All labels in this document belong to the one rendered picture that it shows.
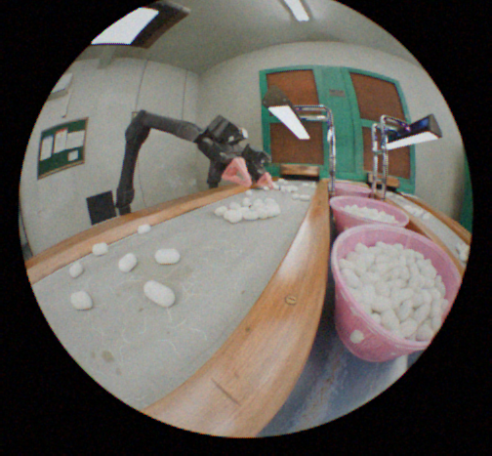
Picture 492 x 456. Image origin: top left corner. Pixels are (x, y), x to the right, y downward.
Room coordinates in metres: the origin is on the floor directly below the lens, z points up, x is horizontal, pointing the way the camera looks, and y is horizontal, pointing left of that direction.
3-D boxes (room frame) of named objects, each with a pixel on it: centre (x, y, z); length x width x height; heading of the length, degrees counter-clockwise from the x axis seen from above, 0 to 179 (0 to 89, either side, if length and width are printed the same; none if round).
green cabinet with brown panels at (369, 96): (1.18, -0.87, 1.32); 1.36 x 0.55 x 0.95; 61
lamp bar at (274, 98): (0.68, -0.24, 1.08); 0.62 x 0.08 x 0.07; 151
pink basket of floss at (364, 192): (0.69, -0.57, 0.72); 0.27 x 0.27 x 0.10
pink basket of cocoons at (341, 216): (0.31, -0.35, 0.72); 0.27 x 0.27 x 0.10
